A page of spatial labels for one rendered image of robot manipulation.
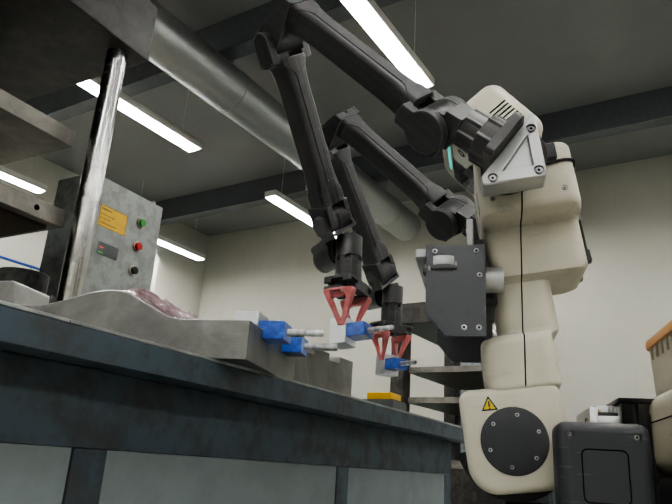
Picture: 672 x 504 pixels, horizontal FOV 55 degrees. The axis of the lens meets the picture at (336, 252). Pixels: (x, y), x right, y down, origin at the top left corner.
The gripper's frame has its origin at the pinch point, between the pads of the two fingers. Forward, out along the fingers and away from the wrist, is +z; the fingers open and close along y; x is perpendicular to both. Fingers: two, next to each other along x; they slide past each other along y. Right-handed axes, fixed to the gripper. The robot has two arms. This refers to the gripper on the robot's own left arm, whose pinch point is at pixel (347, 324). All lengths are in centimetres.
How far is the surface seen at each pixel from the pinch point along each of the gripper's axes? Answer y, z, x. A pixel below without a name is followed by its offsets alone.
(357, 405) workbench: -0.1, 16.6, 2.7
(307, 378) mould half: 8.2, 12.5, -3.9
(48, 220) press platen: 15, -34, -82
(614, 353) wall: -636, -147, -3
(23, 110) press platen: 29, -60, -83
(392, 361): -37.3, -1.4, -6.1
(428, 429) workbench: -39.4, 15.7, 2.5
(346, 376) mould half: -7.6, 8.9, -3.8
